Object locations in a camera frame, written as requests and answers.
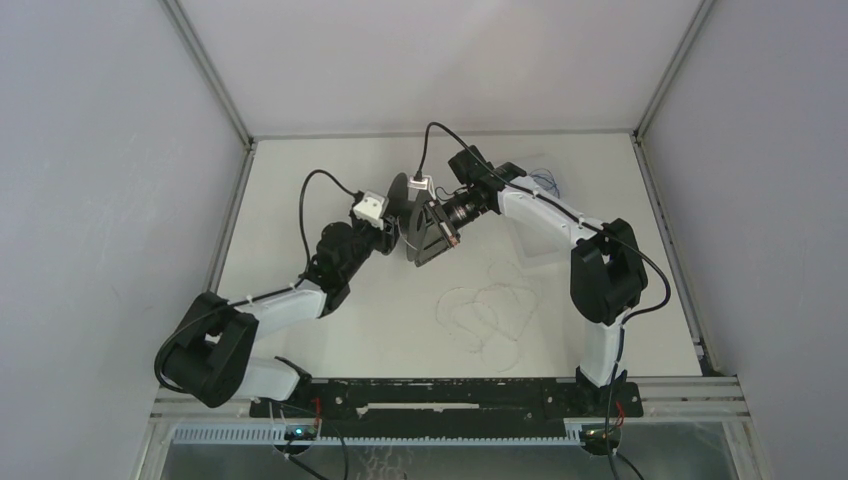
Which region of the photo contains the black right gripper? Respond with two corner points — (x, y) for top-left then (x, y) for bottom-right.
(416, 192), (479, 268)

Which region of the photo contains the dark grey perforated spool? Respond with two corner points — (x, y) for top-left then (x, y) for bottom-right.
(387, 173), (437, 266)

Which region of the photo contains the white beaded cable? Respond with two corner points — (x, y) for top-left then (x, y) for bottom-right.
(435, 259), (539, 374)

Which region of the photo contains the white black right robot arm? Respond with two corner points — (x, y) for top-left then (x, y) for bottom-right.
(406, 146), (648, 416)

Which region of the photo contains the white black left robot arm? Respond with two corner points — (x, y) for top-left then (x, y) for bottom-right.
(153, 216), (400, 417)

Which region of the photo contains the clear plastic two-compartment tray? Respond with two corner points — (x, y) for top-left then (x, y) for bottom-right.
(498, 176), (584, 268)

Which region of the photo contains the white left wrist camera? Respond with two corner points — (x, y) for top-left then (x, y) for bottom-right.
(352, 191), (388, 230)

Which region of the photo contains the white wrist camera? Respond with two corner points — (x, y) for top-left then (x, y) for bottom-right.
(352, 191), (388, 230)
(407, 174), (435, 198)

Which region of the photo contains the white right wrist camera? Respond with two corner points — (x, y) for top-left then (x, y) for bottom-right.
(407, 174), (435, 198)

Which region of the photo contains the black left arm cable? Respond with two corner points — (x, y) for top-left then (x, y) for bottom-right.
(153, 169), (362, 395)

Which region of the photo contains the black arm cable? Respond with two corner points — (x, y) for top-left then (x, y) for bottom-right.
(417, 121), (672, 480)
(153, 169), (362, 395)

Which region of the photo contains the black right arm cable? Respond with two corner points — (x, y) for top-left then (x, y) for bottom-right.
(417, 121), (672, 480)

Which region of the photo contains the blue cable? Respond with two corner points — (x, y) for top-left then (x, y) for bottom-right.
(529, 168), (562, 199)

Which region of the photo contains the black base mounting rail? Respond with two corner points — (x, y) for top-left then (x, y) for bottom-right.
(248, 375), (645, 436)

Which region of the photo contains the white slotted cable duct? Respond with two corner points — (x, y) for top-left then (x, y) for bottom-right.
(171, 422), (603, 447)

